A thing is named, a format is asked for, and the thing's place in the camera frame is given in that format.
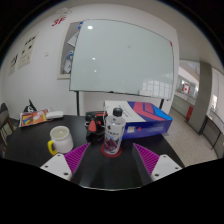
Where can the colourful book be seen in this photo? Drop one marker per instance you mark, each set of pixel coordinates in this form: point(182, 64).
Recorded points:
point(32, 118)

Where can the white wall poster right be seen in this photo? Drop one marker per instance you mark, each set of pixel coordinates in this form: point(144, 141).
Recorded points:
point(26, 53)

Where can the large whiteboard on stand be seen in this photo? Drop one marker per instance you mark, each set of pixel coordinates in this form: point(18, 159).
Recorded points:
point(114, 58)

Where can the round red coaster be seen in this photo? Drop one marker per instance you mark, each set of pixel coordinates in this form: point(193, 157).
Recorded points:
point(109, 155)

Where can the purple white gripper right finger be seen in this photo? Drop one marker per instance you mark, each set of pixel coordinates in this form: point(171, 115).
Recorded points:
point(152, 166)

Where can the red 3F wall sign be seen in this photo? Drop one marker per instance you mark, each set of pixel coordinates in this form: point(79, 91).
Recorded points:
point(58, 21)

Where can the black bag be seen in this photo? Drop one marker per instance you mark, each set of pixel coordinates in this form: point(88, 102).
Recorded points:
point(30, 107)

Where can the white wall poster left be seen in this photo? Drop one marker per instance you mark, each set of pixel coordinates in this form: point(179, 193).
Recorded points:
point(13, 64)

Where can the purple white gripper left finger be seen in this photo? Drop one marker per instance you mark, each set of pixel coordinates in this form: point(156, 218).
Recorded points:
point(65, 165)

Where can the white remote-like box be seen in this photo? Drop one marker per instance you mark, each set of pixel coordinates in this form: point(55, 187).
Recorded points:
point(54, 115)

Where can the white wall poster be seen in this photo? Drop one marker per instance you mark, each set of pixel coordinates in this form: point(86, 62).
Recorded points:
point(26, 53)
point(13, 64)

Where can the black red tool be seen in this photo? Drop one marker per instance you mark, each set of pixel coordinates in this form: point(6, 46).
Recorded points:
point(95, 124)

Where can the white mug yellow handle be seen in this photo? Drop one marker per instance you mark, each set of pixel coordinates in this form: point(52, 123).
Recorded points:
point(61, 140)

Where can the grey notice board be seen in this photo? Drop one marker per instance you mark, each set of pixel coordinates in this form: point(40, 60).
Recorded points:
point(67, 49)

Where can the clear plastic water bottle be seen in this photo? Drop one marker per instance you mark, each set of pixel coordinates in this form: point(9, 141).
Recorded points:
point(114, 130)

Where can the blue white cardboard box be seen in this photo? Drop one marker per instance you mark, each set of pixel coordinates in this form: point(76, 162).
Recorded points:
point(143, 119)

